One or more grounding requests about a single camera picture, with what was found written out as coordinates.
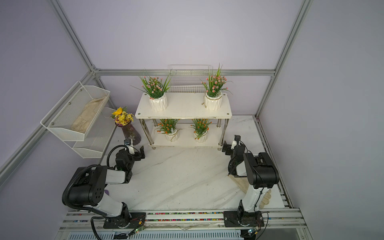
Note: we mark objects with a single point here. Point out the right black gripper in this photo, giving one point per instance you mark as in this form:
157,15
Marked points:
228,147

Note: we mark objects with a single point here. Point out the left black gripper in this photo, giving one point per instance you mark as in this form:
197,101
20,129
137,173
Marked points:
137,154

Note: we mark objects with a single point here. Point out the orange flower pot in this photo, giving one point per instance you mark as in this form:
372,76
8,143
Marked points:
201,128
168,127

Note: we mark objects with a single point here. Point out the pink flower pot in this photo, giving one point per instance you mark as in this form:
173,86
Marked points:
214,86
156,88

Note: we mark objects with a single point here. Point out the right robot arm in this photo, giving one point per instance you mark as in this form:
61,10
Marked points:
261,174

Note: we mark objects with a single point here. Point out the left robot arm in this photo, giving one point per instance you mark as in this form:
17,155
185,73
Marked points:
86,189

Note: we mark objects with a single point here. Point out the white two-tier metal rack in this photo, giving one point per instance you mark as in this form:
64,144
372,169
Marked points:
185,107

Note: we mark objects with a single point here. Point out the purple glass vase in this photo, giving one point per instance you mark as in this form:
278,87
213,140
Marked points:
130,133

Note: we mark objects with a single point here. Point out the beige work glove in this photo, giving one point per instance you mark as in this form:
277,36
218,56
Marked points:
255,199

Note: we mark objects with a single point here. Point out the yellow artificial flower bouquet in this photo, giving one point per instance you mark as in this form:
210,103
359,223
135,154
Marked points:
122,117

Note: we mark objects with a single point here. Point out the beige cloth in basket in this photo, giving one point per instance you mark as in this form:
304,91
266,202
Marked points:
83,121

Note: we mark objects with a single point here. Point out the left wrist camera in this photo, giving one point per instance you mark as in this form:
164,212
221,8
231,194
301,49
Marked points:
129,145

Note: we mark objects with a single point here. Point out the white mesh lower wall basket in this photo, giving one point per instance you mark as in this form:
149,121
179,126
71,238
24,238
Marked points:
98,138

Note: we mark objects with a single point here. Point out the white mesh wall basket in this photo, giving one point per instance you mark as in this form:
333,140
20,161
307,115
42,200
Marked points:
98,138
61,117

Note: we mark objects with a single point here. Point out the white mesh upper wall basket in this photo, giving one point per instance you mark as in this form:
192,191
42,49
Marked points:
61,117

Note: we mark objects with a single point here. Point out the white wire wall basket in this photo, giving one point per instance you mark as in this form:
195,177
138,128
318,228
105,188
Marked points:
188,78

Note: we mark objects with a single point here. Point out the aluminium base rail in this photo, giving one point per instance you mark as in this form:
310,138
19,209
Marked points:
193,220

